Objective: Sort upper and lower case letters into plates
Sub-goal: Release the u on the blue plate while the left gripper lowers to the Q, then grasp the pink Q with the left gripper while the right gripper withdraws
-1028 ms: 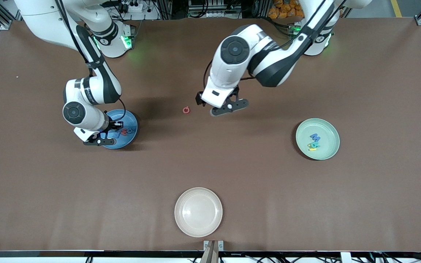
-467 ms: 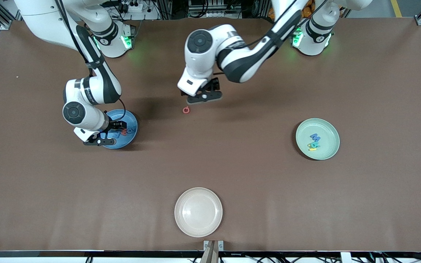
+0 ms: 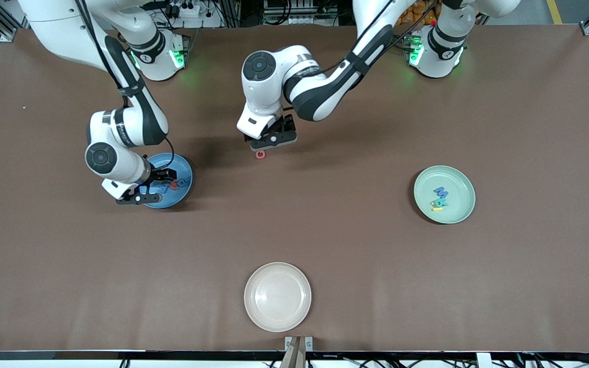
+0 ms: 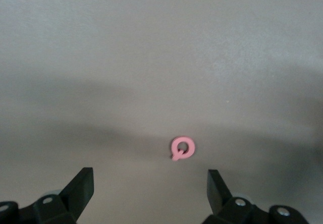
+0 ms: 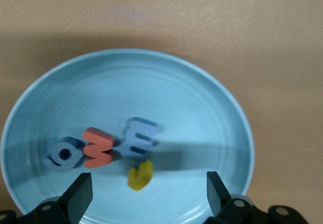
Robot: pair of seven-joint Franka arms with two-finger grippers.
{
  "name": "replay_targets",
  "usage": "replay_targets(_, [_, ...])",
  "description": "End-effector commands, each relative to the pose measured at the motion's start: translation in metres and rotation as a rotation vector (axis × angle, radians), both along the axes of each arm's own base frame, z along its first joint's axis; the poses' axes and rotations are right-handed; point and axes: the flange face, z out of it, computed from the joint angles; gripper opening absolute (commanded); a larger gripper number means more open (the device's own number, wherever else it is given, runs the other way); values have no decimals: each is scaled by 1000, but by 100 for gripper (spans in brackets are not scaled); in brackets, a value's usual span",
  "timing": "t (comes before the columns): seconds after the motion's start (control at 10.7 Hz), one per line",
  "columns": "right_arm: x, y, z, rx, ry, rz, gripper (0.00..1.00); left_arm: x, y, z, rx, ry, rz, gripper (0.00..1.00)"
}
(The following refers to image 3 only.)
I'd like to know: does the beige plate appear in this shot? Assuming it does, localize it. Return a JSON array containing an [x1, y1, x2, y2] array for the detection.
[[244, 262, 312, 332]]

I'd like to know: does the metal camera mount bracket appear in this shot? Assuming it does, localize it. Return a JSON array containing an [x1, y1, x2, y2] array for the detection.
[[280, 336, 314, 368]]

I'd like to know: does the white power strip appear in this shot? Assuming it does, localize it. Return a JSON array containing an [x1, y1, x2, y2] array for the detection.
[[164, 0, 201, 18]]

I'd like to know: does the pale green plate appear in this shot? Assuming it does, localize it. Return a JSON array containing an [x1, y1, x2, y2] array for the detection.
[[413, 165, 476, 224]]

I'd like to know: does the blue plate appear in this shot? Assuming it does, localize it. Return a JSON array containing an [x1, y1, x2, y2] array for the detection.
[[144, 153, 193, 209]]

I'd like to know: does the bag of orange fruit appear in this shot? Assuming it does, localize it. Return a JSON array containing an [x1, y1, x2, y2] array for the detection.
[[397, 0, 441, 26]]

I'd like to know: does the grey equipment rack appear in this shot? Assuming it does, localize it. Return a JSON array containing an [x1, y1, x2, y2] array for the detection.
[[263, 0, 338, 27]]

